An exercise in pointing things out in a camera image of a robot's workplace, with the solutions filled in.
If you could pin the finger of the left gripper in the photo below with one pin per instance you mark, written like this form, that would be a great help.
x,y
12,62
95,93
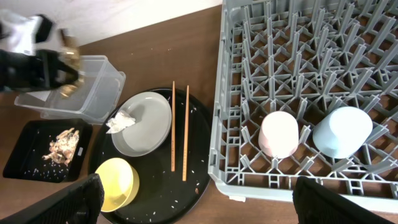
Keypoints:
x,y
51,84
52,62

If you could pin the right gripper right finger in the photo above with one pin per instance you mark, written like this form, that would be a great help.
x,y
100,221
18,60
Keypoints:
x,y
314,204

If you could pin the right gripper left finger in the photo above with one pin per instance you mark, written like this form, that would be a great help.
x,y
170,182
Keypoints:
x,y
80,202

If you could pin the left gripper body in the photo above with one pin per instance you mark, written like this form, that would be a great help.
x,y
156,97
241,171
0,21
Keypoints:
x,y
20,72

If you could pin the gold snack wrapper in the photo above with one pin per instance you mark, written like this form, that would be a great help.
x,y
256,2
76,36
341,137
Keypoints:
x,y
71,56

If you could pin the yellow bowl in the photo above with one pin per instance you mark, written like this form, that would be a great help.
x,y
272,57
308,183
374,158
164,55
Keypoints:
x,y
120,182

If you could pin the food scraps and rice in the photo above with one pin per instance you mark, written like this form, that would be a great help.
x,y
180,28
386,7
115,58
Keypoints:
x,y
63,148

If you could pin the pink plastic cup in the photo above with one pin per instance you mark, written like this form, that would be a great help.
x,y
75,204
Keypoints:
x,y
279,135

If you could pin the blue plastic cup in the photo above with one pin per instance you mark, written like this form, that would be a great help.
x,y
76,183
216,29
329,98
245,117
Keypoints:
x,y
341,133

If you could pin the grey dishwasher rack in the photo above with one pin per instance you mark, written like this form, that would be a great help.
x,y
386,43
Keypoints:
x,y
306,58

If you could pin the clear plastic bin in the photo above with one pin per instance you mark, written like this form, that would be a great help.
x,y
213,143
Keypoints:
x,y
92,102

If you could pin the black rectangular tray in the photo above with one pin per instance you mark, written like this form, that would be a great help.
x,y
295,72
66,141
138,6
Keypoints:
x,y
26,160

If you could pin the crumpled white tissue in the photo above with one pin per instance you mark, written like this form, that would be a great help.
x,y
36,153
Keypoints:
x,y
121,121

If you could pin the round black tray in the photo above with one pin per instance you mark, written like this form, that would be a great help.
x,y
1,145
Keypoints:
x,y
163,197

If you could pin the grey plate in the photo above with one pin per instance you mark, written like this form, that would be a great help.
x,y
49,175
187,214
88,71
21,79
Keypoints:
x,y
153,116

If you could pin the left wooden chopstick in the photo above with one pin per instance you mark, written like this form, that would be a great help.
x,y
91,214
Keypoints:
x,y
173,129

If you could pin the wooden chopstick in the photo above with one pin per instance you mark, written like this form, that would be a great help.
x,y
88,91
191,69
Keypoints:
x,y
173,129
186,129

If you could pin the right wooden chopstick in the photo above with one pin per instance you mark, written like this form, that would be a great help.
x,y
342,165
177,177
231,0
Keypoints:
x,y
186,129

